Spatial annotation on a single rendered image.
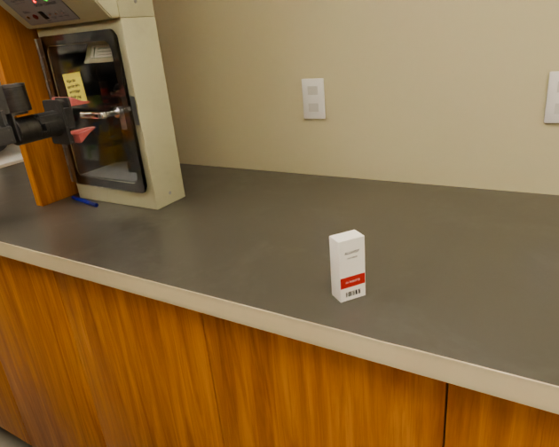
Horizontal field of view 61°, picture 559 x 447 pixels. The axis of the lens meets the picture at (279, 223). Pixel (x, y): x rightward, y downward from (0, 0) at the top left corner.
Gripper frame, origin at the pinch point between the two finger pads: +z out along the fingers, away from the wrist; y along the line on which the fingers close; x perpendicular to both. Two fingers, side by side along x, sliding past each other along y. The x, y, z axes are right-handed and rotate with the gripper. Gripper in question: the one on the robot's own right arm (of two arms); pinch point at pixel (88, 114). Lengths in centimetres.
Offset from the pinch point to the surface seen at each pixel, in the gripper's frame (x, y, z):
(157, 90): -11.0, 3.9, 13.6
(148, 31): -11.0, 17.7, 14.2
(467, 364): -95, -26, -24
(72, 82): 9.5, 7.3, 4.5
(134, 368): -23, -54, -21
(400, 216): -72, -26, 22
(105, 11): -10.8, 22.5, 2.4
